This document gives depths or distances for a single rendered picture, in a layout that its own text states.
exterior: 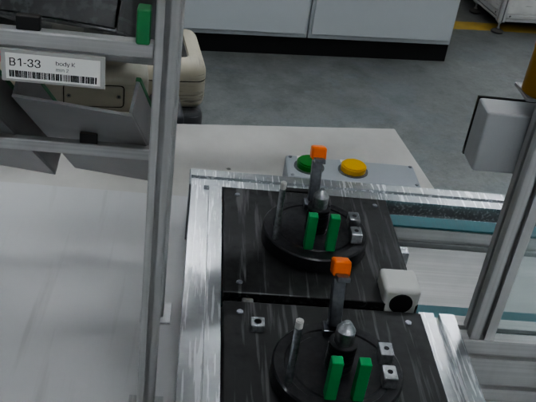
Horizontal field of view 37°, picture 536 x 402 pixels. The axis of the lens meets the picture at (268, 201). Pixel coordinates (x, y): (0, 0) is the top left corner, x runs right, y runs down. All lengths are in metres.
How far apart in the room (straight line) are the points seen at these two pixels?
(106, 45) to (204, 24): 3.40
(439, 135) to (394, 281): 2.73
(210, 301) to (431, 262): 0.37
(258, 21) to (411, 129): 1.00
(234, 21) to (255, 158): 2.69
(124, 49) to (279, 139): 0.87
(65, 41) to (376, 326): 0.48
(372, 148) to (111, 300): 0.67
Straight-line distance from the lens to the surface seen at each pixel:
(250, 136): 1.54
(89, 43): 0.71
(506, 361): 1.04
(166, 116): 0.73
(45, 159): 1.08
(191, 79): 1.97
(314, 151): 1.08
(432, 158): 3.49
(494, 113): 0.87
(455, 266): 1.19
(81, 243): 1.22
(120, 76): 1.68
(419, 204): 1.23
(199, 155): 1.46
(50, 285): 1.14
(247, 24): 4.14
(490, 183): 3.42
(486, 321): 1.00
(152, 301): 0.86
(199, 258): 1.03
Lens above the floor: 1.58
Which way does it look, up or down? 32 degrees down
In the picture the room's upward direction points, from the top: 8 degrees clockwise
